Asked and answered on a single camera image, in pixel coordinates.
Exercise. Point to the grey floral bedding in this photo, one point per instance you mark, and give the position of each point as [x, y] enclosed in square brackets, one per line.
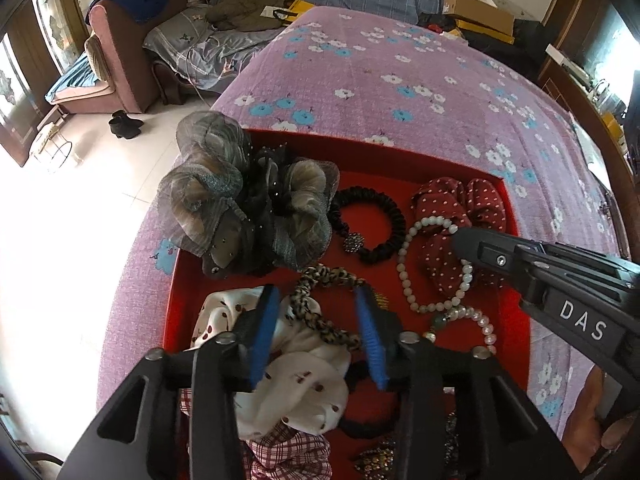
[200, 45]

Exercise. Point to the cardboard box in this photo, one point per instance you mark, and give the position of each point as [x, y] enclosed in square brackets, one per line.
[475, 10]

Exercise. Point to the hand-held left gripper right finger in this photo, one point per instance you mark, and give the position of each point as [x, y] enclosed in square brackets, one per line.
[372, 340]

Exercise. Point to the gold hair comb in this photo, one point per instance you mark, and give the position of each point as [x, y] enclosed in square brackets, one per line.
[382, 302]

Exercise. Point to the plaid scrunchie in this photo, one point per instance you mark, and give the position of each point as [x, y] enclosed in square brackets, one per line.
[285, 455]

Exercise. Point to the black sequined hair clip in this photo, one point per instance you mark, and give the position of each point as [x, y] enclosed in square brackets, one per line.
[375, 460]

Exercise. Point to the blue seat cushion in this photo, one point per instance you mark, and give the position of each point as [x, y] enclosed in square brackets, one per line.
[75, 80]

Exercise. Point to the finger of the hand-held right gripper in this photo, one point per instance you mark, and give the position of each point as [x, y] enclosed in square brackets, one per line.
[490, 255]

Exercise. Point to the white paper bag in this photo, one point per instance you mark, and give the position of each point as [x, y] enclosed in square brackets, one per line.
[272, 14]

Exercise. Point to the pink armchair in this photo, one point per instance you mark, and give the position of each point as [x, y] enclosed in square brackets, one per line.
[120, 60]

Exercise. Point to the olive jacket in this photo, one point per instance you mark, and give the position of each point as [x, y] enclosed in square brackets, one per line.
[245, 5]

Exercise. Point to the yellow bag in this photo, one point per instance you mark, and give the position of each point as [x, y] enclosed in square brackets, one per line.
[300, 7]

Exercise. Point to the wooden glass door cabinet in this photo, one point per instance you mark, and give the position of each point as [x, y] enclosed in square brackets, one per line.
[20, 85]

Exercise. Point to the purple floral bedsheet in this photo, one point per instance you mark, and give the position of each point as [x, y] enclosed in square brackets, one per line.
[400, 60]

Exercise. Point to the grey sheer scrunchie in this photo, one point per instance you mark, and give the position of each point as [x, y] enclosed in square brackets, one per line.
[210, 185]

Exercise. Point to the black bag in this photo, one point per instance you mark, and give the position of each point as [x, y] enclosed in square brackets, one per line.
[527, 40]

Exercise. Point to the red tray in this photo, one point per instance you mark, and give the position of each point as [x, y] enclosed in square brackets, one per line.
[380, 160]

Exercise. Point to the dark red dotted scrunchie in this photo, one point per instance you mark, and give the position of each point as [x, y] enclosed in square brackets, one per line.
[440, 205]

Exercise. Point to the white dotted scrunchie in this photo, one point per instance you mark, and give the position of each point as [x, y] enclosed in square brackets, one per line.
[300, 385]

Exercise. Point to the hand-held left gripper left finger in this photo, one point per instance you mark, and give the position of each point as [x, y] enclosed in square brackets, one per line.
[262, 335]

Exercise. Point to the person's right hand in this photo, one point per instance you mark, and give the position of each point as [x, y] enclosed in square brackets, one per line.
[582, 420]

